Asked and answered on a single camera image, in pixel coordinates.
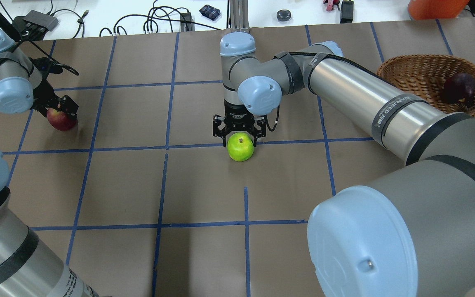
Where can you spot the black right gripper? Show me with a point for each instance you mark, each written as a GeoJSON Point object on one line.
{"type": "Point", "coordinates": [236, 116]}

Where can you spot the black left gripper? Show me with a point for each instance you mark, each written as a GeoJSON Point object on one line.
{"type": "Point", "coordinates": [46, 93]}

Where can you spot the red yellow apple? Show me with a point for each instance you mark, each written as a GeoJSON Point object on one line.
{"type": "Point", "coordinates": [60, 120]}

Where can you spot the green apple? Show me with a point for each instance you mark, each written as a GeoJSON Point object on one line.
{"type": "Point", "coordinates": [240, 147]}

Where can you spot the dark red apple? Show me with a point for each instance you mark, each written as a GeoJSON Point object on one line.
{"type": "Point", "coordinates": [460, 88]}

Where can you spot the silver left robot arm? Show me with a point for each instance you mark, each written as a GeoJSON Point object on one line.
{"type": "Point", "coordinates": [28, 267]}

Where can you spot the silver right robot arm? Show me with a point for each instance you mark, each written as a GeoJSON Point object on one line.
{"type": "Point", "coordinates": [410, 233]}

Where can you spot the wicker basket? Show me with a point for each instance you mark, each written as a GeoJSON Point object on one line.
{"type": "Point", "coordinates": [425, 76]}

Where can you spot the grey usb hub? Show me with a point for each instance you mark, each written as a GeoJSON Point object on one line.
{"type": "Point", "coordinates": [35, 25]}

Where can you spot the dark round mouse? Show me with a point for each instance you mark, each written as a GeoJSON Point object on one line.
{"type": "Point", "coordinates": [284, 15]}

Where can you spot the dark blue small pouch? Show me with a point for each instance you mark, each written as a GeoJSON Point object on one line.
{"type": "Point", "coordinates": [210, 12]}

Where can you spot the red small device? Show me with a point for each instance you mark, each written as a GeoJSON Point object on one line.
{"type": "Point", "coordinates": [331, 4]}

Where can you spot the black power adapter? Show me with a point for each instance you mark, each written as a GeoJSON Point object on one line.
{"type": "Point", "coordinates": [347, 11]}

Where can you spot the orange cylinder container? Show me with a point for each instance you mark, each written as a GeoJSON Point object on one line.
{"type": "Point", "coordinates": [435, 9]}

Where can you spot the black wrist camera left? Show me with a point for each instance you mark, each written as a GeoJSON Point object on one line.
{"type": "Point", "coordinates": [48, 66]}

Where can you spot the aluminium frame post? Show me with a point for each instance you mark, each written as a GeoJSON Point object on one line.
{"type": "Point", "coordinates": [239, 15]}

